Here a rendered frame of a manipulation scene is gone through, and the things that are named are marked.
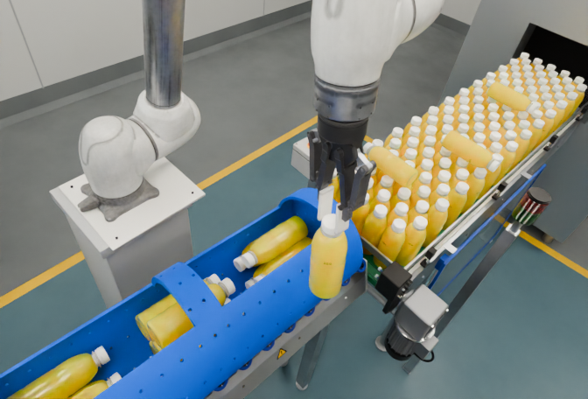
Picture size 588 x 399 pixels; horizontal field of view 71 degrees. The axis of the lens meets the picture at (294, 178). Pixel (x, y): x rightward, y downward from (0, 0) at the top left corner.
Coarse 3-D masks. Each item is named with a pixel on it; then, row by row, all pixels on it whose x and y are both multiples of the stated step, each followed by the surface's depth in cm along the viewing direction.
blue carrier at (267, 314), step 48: (240, 240) 115; (144, 288) 98; (192, 288) 86; (240, 288) 116; (288, 288) 94; (96, 336) 95; (192, 336) 81; (240, 336) 87; (0, 384) 82; (144, 384) 75; (192, 384) 81
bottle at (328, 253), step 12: (312, 240) 78; (324, 240) 75; (336, 240) 75; (312, 252) 78; (324, 252) 76; (336, 252) 75; (312, 264) 80; (324, 264) 77; (336, 264) 77; (312, 276) 82; (324, 276) 80; (336, 276) 80; (312, 288) 84; (324, 288) 82; (336, 288) 83
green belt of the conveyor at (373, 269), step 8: (544, 144) 193; (536, 152) 189; (504, 176) 174; (440, 232) 148; (424, 248) 142; (368, 256) 138; (368, 264) 135; (368, 272) 134; (376, 272) 134; (368, 280) 135
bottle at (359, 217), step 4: (364, 204) 130; (368, 204) 132; (360, 208) 130; (364, 208) 131; (368, 208) 132; (356, 212) 131; (360, 212) 131; (364, 212) 131; (368, 212) 133; (356, 216) 132; (360, 216) 132; (364, 216) 132; (356, 220) 133; (360, 220) 133; (364, 220) 134; (356, 224) 134; (360, 224) 135; (360, 228) 137; (360, 232) 138
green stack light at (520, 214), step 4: (520, 200) 119; (520, 204) 118; (516, 208) 119; (520, 208) 118; (512, 212) 122; (516, 212) 119; (520, 212) 118; (524, 212) 117; (516, 216) 119; (520, 216) 118; (524, 216) 117; (528, 216) 117; (532, 216) 116; (536, 216) 116; (516, 220) 120; (520, 220) 119; (524, 220) 118; (528, 220) 118; (532, 220) 117; (524, 224) 119; (528, 224) 119; (532, 224) 119
